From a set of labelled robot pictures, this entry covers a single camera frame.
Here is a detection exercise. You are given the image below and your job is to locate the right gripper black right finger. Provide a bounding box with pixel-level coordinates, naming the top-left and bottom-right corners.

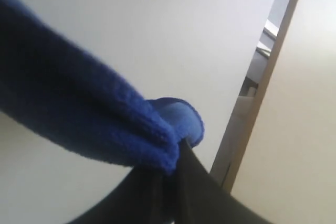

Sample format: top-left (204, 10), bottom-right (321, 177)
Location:
top-left (178, 138), bottom-right (269, 224)

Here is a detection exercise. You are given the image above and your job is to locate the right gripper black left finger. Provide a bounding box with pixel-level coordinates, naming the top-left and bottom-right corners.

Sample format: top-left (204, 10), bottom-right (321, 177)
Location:
top-left (70, 167), bottom-right (177, 223)

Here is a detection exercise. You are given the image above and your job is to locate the blue terry towel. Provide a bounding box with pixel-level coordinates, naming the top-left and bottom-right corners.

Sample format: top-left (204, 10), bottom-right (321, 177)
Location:
top-left (1, 0), bottom-right (204, 173)

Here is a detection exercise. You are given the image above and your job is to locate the neighbouring white table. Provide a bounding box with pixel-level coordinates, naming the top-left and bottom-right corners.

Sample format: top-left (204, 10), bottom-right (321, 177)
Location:
top-left (222, 0), bottom-right (335, 223)

